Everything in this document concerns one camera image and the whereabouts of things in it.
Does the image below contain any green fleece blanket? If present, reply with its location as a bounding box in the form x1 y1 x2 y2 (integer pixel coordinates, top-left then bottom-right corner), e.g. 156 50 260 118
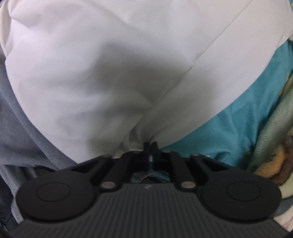
248 75 293 231

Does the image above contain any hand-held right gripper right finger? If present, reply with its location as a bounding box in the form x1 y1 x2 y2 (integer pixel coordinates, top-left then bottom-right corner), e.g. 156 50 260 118
151 141 229 192

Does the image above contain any white t-shirt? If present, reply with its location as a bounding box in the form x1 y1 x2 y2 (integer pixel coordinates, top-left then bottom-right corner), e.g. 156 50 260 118
0 0 293 165

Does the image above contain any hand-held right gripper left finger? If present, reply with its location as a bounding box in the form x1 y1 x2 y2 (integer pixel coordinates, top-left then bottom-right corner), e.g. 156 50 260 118
69 142 150 192

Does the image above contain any teal smiley print bed sheet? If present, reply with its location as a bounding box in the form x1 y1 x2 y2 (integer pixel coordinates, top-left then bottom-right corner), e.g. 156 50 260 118
131 39 293 183

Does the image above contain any blue grey cloth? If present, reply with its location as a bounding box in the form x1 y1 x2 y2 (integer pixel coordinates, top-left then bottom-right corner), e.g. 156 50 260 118
0 62 78 231

